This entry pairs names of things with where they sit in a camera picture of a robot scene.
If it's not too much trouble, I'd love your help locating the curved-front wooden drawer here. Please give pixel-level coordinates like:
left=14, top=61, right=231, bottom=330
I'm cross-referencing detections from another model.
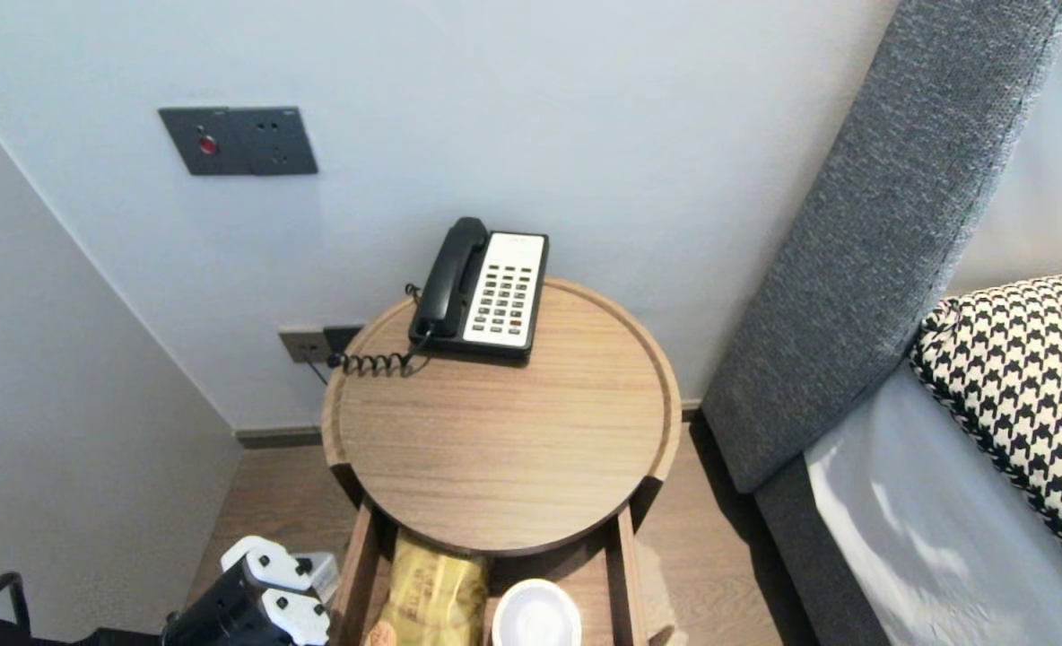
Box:
left=329, top=502, right=649, bottom=646

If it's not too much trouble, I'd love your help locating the gold tissue pack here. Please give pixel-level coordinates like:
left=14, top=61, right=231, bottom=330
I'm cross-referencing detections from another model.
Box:
left=365, top=529, right=490, bottom=646

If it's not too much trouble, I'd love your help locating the white round lidded container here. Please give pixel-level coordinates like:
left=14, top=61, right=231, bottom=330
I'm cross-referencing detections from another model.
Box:
left=492, top=579, right=583, bottom=646

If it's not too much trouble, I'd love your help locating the black telephone base white keypad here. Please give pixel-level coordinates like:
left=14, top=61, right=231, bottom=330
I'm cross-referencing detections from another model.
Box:
left=408, top=230, right=550, bottom=363

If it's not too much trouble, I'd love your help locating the black telephone handset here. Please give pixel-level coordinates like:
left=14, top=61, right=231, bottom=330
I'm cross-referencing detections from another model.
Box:
left=414, top=217, right=489, bottom=338

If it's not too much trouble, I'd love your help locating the round wooden side table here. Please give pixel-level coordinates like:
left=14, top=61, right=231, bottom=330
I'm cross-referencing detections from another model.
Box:
left=320, top=276, right=683, bottom=557

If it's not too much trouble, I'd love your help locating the grey fabric headboard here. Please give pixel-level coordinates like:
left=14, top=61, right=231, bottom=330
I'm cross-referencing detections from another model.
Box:
left=701, top=0, right=1062, bottom=496

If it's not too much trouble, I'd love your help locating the white paper tag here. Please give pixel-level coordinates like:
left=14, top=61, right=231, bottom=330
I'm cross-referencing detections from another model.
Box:
left=302, top=552, right=341, bottom=604

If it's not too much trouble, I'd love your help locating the white bed sheet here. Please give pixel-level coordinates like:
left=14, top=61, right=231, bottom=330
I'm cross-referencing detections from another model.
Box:
left=803, top=359, right=1062, bottom=646

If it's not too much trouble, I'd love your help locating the black white houndstooth pillow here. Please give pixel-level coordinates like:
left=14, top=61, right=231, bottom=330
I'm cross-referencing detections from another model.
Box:
left=908, top=269, right=1062, bottom=611

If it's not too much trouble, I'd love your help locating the coiled black telephone cord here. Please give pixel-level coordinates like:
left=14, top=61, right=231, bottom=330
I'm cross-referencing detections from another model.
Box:
left=327, top=284, right=433, bottom=377

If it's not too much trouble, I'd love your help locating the small grey wall outlet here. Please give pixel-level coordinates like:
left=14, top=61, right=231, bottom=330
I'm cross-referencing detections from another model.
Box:
left=279, top=328, right=333, bottom=365

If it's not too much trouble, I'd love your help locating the dark grey wall socket plate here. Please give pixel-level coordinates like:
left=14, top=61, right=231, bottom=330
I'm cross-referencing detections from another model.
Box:
left=227, top=107, right=319, bottom=176

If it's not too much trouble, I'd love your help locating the grey fabric bed frame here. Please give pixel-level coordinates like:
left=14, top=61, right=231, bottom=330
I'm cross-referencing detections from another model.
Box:
left=753, top=458, right=895, bottom=646

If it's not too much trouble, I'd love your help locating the dark grey red-button wall switch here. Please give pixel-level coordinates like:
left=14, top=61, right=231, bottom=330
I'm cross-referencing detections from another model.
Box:
left=159, top=107, right=252, bottom=177

